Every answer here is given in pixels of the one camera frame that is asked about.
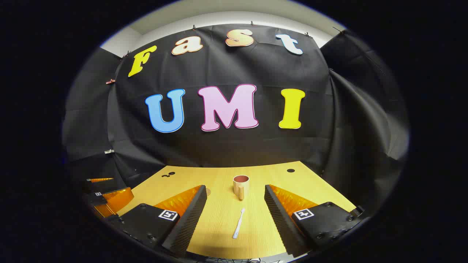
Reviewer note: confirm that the black backdrop cloth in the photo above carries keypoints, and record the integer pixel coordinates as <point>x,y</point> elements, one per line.
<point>234,146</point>

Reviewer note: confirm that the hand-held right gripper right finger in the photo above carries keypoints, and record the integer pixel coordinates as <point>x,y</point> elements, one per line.
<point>279,219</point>

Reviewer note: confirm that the beige cup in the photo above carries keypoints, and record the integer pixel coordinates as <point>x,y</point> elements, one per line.
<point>241,188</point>

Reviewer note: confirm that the white toothbrush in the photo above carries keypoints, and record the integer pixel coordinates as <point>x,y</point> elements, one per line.
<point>238,224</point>

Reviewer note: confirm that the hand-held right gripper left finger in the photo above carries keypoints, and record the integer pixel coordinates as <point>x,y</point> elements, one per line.
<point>190,219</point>

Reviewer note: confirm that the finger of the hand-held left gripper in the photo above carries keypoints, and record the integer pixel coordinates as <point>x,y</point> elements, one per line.
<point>117,199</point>
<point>99,179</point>

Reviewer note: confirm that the wooden desktop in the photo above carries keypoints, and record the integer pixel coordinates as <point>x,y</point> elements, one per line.
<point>226,219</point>

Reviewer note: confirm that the round brown coaster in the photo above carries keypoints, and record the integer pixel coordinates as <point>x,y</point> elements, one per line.
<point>208,192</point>

